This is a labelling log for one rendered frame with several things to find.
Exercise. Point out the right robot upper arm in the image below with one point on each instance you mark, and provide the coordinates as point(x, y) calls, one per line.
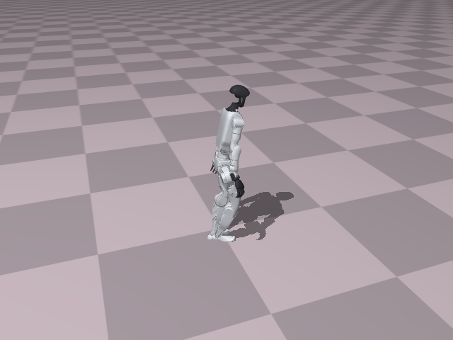
point(237, 124)

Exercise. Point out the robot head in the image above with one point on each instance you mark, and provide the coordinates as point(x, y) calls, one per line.
point(240, 92)

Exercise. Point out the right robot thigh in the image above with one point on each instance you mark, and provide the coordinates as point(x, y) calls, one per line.
point(231, 189)

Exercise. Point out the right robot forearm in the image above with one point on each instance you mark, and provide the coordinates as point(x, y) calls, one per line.
point(234, 161)

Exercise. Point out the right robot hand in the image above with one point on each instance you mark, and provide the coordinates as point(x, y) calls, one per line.
point(238, 184)

